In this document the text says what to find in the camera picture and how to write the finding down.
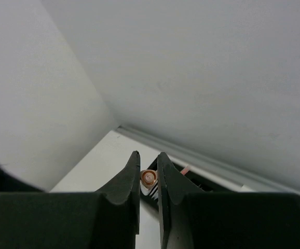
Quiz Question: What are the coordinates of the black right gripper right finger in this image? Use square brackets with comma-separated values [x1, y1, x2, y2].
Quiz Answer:
[157, 153, 300, 248]

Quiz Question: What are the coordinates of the red pen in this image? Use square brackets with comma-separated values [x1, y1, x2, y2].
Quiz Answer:
[180, 165, 190, 175]

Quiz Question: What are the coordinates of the black slotted pen holder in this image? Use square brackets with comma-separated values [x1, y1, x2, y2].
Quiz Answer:
[140, 159, 232, 212]

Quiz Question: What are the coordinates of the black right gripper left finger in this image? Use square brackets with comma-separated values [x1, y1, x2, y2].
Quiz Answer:
[0, 151, 140, 248]

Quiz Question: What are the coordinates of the beige capped white marker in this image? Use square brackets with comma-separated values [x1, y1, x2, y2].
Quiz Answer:
[140, 170, 158, 196]

